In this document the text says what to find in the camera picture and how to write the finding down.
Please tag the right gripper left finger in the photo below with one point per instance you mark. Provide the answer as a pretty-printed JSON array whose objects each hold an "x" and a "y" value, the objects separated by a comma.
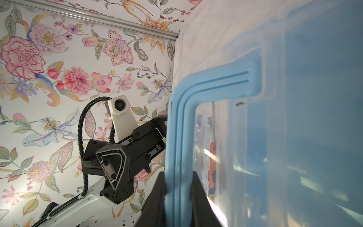
[{"x": 153, "y": 213}]

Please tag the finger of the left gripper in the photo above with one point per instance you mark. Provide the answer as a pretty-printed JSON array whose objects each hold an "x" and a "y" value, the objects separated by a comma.
[{"x": 114, "y": 161}]

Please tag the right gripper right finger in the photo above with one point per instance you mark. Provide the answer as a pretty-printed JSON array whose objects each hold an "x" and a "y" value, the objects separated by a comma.
[{"x": 202, "y": 213}]

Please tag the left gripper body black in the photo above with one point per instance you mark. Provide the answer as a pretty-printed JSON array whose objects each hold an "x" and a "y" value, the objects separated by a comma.
[{"x": 143, "y": 145}]

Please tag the blue transparent plastic toolbox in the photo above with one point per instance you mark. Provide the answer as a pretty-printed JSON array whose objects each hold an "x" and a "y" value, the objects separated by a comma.
[{"x": 286, "y": 78}]

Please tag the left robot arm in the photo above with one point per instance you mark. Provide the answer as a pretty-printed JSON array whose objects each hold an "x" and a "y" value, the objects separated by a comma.
[{"x": 76, "y": 210}]

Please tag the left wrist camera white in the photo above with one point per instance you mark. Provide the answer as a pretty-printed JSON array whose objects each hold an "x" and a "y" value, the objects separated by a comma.
[{"x": 122, "y": 116}]

